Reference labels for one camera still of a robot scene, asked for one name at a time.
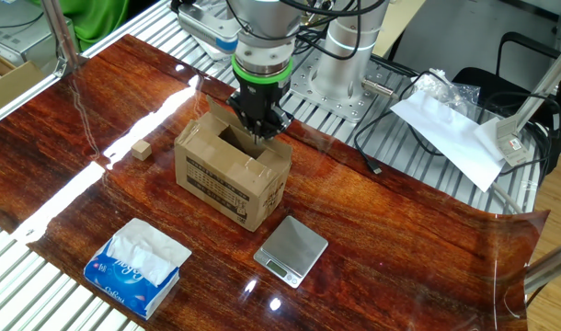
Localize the brown cardboard box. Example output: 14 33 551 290
173 95 294 234

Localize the black office chair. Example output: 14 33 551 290
451 30 561 174

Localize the silver digital scale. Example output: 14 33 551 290
253 214 330 290

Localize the wood pattern table mat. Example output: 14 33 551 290
0 33 551 331

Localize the open cardboard bin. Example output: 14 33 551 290
0 48 46 119

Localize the black cable bundle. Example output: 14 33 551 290
480 90 561 177

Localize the clear plastic bag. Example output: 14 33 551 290
409 67 482 119

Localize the silver perforated base plate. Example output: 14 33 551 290
287 48 395 124

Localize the white paper sheet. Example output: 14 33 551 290
389 89 507 193

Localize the white cable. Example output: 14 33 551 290
490 181 524 215

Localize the aluminium frame post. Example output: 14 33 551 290
40 0 86 78
522 237 561 296

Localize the black USB cable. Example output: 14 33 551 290
352 68 447 177

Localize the blue tissue pack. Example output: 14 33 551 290
83 217 193 322

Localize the beige wooden desk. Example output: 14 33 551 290
371 0 428 59

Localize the grey metal device case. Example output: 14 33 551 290
0 0 77 68

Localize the aluminium post with label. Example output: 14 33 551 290
495 45 561 167

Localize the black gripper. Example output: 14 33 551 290
228 81 294 141

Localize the person in green shirt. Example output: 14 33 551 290
29 0 131 52

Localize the small wooden cube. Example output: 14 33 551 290
131 139 153 162

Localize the silver cable connector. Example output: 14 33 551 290
361 76 401 101

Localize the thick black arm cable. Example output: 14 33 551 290
224 0 390 62

